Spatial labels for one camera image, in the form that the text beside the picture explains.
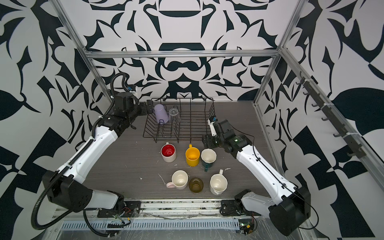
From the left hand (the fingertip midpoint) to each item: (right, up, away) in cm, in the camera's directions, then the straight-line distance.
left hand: (143, 98), depth 77 cm
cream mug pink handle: (+18, -43, +6) cm, 47 cm away
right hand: (+33, -19, +1) cm, 39 cm away
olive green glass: (+27, -46, +5) cm, 53 cm away
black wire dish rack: (+26, -6, +36) cm, 45 cm away
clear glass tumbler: (+13, -8, +23) cm, 27 cm away
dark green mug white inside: (+34, -32, +10) cm, 47 cm away
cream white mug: (+39, -45, +5) cm, 59 cm away
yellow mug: (+25, -32, +14) cm, 43 cm away
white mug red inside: (+10, -31, +16) cm, 36 cm away
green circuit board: (+50, -60, -5) cm, 79 cm away
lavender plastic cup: (+4, -7, +19) cm, 21 cm away
